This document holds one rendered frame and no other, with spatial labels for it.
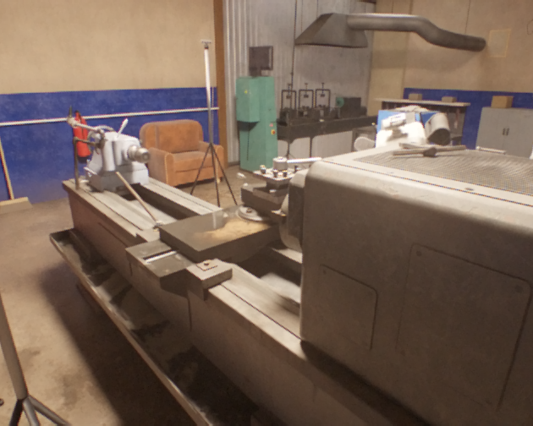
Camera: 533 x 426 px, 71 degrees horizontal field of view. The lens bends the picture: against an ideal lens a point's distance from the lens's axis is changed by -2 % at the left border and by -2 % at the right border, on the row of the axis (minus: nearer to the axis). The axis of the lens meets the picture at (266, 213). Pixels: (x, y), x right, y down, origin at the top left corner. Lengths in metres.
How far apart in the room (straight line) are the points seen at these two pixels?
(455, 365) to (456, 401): 0.08
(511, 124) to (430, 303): 7.14
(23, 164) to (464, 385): 5.21
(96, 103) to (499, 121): 6.52
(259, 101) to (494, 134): 4.29
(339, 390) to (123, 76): 5.21
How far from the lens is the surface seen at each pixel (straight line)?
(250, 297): 1.28
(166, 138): 5.58
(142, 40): 5.90
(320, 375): 1.04
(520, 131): 7.81
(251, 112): 5.84
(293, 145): 6.08
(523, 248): 0.69
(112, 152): 2.45
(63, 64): 5.53
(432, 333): 0.81
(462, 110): 5.38
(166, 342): 1.84
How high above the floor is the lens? 1.52
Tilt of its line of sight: 20 degrees down
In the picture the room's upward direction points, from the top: straight up
